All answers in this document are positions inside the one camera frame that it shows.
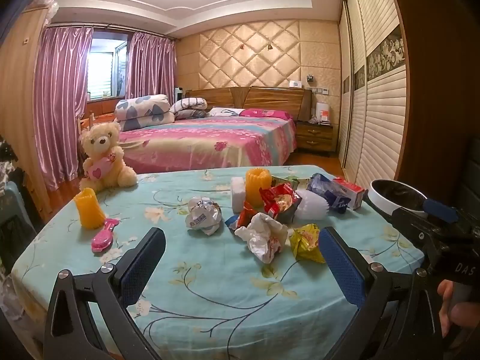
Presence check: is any wooden headboard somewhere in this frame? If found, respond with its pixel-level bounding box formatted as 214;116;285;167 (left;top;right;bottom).
186;86;313;121

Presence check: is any red and white carton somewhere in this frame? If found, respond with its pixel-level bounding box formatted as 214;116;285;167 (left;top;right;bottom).
332;177;368;211

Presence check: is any clear plastic bag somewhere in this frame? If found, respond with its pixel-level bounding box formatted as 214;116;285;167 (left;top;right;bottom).
32;0;59;21

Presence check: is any yellow ribbed plastic cup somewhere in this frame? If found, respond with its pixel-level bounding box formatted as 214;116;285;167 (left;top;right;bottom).
245;167;272;207
73;188;107;230

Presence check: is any white foam block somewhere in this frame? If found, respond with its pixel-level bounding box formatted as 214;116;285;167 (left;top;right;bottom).
230;176;248;214

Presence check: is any white slatted sliding wardrobe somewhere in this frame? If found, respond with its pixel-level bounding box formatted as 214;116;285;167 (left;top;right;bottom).
337;0;409;192

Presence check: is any wooden nightstand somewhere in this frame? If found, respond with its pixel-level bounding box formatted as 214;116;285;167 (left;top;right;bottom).
295;120;334;154

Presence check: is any pink hairbrush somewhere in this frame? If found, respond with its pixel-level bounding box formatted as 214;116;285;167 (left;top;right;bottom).
91;217;121;253

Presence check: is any pink pillow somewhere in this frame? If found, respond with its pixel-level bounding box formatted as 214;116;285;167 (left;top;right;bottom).
239;107;295;121

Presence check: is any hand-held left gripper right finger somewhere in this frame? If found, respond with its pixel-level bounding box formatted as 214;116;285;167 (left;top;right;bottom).
318;227;449;360

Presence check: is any white round waste bin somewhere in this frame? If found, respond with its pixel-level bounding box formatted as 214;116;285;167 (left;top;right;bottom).
367;178;429;215

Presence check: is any white paper wrapper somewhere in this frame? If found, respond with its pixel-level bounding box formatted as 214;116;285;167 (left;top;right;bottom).
234;212;289;264

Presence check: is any green carton box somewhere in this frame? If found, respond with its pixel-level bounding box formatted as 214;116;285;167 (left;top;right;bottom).
271;174;301;192

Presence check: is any window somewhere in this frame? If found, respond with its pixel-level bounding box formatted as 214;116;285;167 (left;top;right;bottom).
86;37;130;102

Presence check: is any light wooden cabinet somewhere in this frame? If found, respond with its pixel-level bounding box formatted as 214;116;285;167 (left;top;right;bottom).
0;5;53;218

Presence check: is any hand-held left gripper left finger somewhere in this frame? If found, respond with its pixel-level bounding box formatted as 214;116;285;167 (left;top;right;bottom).
44;227;167;360

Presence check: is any dark brown wooden panel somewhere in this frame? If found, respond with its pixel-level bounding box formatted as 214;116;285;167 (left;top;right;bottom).
386;0;480;196

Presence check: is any blue plastic wrapper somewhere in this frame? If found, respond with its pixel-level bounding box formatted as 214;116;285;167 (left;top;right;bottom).
306;172;351;214

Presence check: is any white pillow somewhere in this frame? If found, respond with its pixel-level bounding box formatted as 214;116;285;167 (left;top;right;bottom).
208;107;246;118

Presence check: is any cream teddy bear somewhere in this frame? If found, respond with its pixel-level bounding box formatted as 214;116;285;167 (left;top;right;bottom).
79;121;139;193

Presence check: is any purple curtain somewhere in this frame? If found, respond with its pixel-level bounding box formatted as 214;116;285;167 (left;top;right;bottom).
125;32;177;104
34;26;94;192

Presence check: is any bed with pink floral sheet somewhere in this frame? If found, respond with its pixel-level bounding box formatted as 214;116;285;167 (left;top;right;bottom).
80;114;299;175

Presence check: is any folded heart print quilt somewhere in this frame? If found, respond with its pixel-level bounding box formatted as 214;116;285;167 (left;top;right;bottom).
114;94;175;132

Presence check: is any white printed paper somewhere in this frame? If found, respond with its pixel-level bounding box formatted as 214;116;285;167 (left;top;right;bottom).
184;196;223;237

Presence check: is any folded striped quilt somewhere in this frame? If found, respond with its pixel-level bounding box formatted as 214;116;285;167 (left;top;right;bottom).
169;97;209;121

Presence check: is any yellow snack wrapper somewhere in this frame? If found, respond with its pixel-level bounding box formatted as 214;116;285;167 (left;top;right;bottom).
289;223;326;264

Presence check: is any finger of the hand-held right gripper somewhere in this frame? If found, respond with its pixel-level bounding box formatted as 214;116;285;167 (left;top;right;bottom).
392;198;475;239

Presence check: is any red snack wrapper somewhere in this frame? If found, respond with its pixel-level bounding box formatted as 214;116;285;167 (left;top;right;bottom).
259;182;303;224

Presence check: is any small orange snack wrapper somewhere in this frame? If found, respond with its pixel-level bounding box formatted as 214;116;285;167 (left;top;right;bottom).
225;200;259;231

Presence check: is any person's right hand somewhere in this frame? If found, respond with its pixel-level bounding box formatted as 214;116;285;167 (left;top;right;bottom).
437;280;480;339

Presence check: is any wooden chair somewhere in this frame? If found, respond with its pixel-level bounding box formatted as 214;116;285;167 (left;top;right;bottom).
77;110;94;151

